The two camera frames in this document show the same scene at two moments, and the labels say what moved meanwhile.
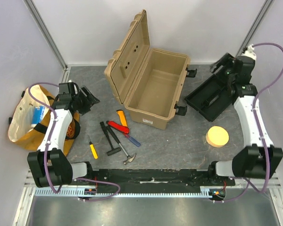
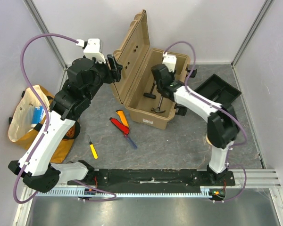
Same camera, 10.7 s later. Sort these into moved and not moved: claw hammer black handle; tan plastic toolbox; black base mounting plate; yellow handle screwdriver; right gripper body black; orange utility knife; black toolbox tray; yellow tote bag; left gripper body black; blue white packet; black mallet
Moved: black mallet; right gripper body black; claw hammer black handle; left gripper body black
Not moved: black toolbox tray; blue white packet; tan plastic toolbox; yellow handle screwdriver; orange utility knife; yellow tote bag; black base mounting plate
